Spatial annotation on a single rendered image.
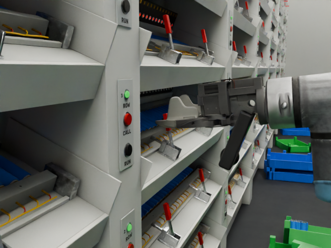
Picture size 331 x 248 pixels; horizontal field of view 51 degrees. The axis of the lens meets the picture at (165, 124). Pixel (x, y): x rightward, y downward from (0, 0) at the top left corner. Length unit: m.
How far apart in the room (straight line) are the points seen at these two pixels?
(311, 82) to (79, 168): 0.39
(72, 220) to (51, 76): 0.18
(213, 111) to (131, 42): 0.22
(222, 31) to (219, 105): 0.50
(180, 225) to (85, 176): 0.42
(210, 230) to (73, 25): 0.92
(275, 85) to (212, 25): 0.53
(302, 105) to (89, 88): 0.35
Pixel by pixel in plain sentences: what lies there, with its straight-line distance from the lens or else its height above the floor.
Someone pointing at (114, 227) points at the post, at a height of 0.50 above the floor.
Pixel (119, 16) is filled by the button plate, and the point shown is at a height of 0.78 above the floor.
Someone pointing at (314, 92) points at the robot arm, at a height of 0.67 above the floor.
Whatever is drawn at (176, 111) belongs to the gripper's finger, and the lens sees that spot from 0.65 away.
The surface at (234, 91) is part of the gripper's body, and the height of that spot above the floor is 0.67.
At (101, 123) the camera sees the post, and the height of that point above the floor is 0.64.
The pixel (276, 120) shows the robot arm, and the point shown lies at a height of 0.62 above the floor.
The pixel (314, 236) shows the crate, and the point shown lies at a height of 0.14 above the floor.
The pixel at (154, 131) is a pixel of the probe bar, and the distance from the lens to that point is 0.73.
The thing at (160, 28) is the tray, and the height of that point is 0.82.
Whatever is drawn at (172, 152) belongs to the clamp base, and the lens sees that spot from 0.69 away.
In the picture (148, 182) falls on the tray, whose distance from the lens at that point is 0.57.
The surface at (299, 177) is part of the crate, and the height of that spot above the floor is 0.03.
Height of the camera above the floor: 0.71
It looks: 9 degrees down
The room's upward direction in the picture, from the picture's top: straight up
